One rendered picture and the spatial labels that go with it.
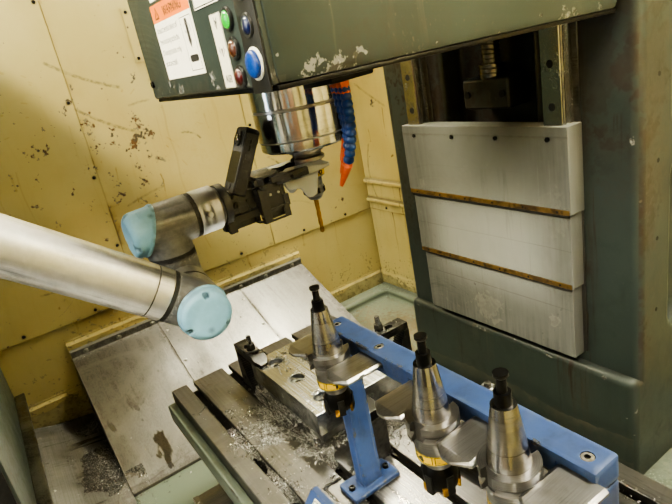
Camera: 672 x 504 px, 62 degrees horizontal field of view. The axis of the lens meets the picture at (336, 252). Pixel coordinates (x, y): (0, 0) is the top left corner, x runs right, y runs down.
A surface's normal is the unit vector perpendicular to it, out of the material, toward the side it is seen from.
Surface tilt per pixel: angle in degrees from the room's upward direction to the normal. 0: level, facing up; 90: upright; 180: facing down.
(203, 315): 90
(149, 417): 24
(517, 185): 90
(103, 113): 90
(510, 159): 90
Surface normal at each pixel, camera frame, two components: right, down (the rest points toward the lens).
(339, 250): 0.55, 0.19
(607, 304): -0.81, 0.34
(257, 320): 0.05, -0.77
